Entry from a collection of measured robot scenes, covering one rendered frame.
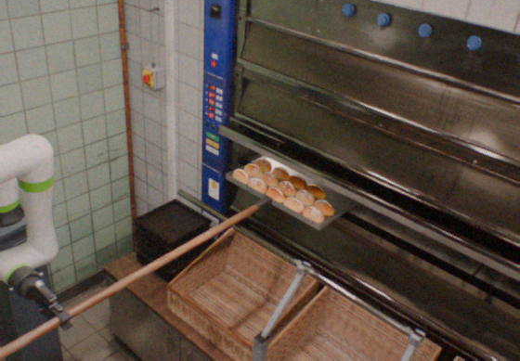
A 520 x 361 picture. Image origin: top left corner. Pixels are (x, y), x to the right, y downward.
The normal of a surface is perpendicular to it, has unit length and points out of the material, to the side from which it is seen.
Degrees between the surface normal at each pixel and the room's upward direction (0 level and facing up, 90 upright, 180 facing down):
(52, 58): 90
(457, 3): 90
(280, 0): 90
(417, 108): 70
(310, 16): 94
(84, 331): 0
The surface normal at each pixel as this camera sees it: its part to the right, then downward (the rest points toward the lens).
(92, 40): 0.74, 0.38
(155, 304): 0.07, -0.87
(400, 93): -0.61, 0.02
